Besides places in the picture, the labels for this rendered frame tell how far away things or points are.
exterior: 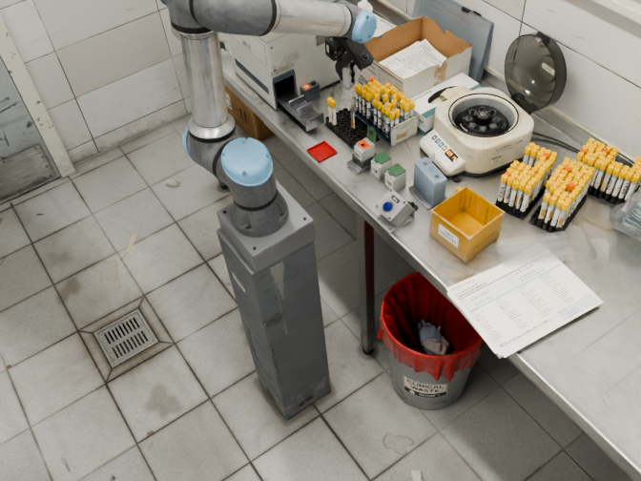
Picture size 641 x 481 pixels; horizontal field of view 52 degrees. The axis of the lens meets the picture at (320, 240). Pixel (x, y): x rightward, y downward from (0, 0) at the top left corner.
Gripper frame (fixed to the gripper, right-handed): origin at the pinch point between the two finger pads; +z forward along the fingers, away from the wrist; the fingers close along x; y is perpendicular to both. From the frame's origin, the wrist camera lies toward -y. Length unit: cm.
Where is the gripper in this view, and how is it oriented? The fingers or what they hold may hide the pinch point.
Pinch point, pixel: (351, 86)
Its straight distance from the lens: 196.7
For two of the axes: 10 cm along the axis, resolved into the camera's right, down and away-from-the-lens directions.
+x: -8.2, 4.7, -3.3
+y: -5.7, -6.0, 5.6
